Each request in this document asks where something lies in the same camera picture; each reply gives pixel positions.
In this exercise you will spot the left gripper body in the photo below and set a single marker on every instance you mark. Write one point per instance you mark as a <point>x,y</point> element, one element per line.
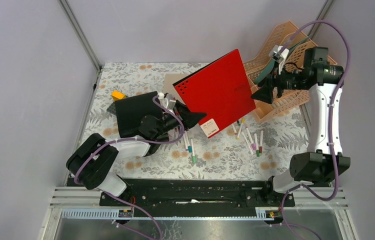
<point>171,121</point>

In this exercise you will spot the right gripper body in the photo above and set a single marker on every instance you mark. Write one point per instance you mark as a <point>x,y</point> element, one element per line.
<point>292,81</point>

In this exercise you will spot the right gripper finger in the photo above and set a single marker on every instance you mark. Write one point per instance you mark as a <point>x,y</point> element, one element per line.
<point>265,93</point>
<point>267,81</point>

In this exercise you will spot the teal folder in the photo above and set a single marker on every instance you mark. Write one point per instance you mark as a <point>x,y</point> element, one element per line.
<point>262,64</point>

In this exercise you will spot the red notebook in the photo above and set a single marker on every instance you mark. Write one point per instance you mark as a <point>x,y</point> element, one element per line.
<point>221,90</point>

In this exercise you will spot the beige notebook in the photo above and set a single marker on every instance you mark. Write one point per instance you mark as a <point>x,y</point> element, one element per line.
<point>169,80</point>

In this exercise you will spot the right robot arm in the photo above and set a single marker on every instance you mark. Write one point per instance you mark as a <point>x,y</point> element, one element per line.
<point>323,160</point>

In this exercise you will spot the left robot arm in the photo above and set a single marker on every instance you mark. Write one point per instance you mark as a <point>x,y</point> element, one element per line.
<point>146,125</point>

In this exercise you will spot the teal tip white pen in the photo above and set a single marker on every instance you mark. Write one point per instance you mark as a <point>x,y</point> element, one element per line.
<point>187,142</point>

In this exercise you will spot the yellow tip white pen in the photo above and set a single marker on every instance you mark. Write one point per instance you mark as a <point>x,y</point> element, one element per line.
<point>240,128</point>

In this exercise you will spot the green tip white pen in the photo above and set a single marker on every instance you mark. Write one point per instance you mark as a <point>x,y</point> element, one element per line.
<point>194,158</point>

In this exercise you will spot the dark red tip pen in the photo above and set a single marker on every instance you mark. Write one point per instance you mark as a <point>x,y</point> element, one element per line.
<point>261,139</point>

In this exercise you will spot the black pen holder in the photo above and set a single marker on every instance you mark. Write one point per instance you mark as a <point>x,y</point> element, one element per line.
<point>130,111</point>

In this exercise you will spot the brown tip white pen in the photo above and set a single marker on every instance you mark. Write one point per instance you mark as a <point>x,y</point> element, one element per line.
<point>235,131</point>

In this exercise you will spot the floral table mat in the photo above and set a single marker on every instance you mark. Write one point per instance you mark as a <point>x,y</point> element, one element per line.
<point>222,157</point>

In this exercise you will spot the green tip pen right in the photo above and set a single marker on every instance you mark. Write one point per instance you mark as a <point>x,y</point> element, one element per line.
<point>256,143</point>

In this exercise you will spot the yellow block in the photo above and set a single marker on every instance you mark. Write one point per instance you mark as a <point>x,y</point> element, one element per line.
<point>116,95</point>

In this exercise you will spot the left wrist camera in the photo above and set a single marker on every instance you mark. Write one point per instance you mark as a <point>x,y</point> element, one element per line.
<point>167,100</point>

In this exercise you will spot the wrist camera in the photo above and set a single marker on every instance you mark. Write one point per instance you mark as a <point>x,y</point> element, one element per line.
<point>167,100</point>
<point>279,54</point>

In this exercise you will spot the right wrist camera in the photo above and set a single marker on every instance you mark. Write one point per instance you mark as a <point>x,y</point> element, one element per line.
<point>279,54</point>

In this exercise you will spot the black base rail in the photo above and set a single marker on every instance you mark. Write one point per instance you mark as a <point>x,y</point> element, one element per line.
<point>203,198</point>

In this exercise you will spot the right aluminium frame post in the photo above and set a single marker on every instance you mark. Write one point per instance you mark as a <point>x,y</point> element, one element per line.
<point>324,11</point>

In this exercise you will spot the aluminium frame post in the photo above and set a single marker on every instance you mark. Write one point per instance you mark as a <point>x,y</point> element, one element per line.
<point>69,13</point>
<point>324,11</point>

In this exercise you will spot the left aluminium frame post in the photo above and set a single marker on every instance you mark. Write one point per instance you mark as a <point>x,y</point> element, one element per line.
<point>69,13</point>

